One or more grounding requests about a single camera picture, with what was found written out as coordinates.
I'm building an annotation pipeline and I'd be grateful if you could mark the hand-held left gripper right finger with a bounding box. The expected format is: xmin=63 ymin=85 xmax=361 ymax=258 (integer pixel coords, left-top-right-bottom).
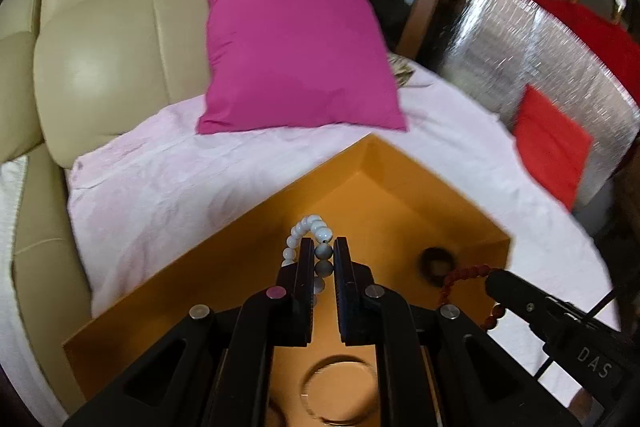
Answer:
xmin=334 ymin=237 xmax=581 ymax=427

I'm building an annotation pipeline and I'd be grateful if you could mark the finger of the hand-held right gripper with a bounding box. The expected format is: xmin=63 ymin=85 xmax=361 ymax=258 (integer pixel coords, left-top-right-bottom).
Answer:
xmin=484 ymin=269 xmax=587 ymax=344

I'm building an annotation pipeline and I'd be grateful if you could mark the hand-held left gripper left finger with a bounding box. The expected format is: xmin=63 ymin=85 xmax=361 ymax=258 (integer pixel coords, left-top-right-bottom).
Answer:
xmin=62 ymin=237 xmax=317 ymax=427

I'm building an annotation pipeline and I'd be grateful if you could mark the white bead bracelet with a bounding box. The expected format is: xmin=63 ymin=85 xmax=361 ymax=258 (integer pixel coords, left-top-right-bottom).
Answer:
xmin=281 ymin=215 xmax=335 ymax=296

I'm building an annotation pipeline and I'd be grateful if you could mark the red bead bracelet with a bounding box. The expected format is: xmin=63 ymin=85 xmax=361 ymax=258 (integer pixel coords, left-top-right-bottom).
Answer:
xmin=439 ymin=267 xmax=507 ymax=333

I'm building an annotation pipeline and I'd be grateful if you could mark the dark maroon bangle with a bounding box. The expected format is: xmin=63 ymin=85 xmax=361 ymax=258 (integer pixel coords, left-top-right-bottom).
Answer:
xmin=419 ymin=247 xmax=457 ymax=281

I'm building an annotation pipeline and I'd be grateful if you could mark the clear glass bangle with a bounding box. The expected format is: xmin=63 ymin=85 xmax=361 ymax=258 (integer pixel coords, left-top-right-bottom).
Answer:
xmin=301 ymin=355 xmax=377 ymax=426

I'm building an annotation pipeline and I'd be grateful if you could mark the orange cardboard box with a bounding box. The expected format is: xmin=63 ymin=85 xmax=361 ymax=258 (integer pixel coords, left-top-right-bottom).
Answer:
xmin=62 ymin=133 xmax=512 ymax=427

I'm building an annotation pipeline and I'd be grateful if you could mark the red pillow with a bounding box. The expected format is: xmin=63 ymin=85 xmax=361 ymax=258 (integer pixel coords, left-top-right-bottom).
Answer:
xmin=513 ymin=84 xmax=595 ymax=210

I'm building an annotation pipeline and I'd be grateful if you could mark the pale pink blanket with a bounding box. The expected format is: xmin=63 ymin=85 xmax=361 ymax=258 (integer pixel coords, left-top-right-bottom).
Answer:
xmin=65 ymin=57 xmax=622 ymax=410

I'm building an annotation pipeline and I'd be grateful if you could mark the magenta pillow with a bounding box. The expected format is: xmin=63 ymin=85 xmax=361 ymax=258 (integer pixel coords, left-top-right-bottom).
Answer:
xmin=196 ymin=0 xmax=408 ymax=135

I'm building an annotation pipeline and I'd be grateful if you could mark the silver foil sheet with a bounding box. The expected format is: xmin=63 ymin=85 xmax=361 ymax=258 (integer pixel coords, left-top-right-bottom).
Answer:
xmin=440 ymin=0 xmax=640 ymax=208

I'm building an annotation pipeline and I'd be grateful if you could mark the red cloth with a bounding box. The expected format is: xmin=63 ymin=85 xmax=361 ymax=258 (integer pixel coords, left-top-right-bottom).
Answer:
xmin=525 ymin=0 xmax=640 ymax=108

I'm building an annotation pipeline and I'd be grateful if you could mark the beige leather sofa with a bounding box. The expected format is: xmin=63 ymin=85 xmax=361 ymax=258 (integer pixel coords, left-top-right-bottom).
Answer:
xmin=0 ymin=0 xmax=292 ymax=413

